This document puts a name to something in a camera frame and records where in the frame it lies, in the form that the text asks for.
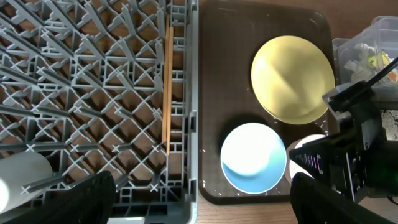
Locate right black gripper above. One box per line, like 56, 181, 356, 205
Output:
289, 102, 389, 202

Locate white cup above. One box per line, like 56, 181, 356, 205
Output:
1, 152, 53, 213

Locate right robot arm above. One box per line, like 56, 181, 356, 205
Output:
289, 96, 397, 202

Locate yellow plate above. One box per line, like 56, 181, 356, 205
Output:
251, 35, 335, 125

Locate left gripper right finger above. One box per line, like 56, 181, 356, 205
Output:
290, 172, 393, 224

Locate clear plastic bin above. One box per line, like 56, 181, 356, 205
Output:
332, 16, 397, 84

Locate light blue bowl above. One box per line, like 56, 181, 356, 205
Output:
220, 123, 287, 194

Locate grey dishwasher rack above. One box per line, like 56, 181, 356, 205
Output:
1, 0, 198, 223

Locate black tray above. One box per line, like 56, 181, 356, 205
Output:
381, 108, 398, 141

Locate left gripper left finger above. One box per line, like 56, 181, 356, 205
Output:
9, 171, 116, 224

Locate spilled rice scraps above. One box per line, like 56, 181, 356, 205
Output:
381, 109, 398, 141

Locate white tissue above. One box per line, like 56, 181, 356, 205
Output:
344, 43, 375, 83

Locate wooden chopstick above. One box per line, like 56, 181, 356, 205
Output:
167, 26, 174, 155
162, 16, 169, 142

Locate green snack wrapper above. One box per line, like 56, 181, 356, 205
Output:
368, 50, 397, 84

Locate white bowl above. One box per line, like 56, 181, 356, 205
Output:
284, 134, 325, 183

